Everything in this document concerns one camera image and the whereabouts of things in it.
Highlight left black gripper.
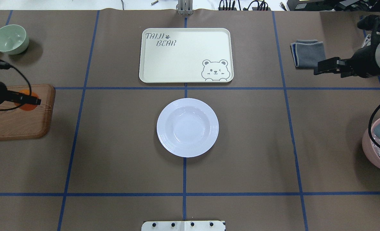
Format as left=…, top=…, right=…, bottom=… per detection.
left=0, top=82, right=41, bottom=105

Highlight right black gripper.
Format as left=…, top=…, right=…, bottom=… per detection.
left=314, top=47, right=380, bottom=78

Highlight orange mandarin fruit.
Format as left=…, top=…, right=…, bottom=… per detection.
left=19, top=89, right=39, bottom=111

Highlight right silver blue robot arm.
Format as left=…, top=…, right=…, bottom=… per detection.
left=314, top=15, right=380, bottom=78

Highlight cream bear print tray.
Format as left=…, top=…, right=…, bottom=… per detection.
left=139, top=28, right=234, bottom=83

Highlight wooden cutting board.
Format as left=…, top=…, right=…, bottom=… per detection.
left=0, top=84, right=55, bottom=141

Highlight folded grey cloth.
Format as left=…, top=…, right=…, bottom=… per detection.
left=290, top=39, right=326, bottom=69

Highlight mint green bowl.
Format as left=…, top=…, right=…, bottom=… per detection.
left=0, top=24, right=30, bottom=55

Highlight pink bowl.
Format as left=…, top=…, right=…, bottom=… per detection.
left=362, top=130, right=380, bottom=169

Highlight white round plate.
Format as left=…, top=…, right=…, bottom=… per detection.
left=156, top=98, right=219, bottom=158

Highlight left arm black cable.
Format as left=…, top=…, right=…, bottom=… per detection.
left=0, top=63, right=32, bottom=111

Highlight aluminium frame post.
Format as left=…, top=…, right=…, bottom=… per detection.
left=176, top=0, right=194, bottom=15

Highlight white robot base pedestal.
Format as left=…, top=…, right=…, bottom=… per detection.
left=141, top=220, right=226, bottom=231

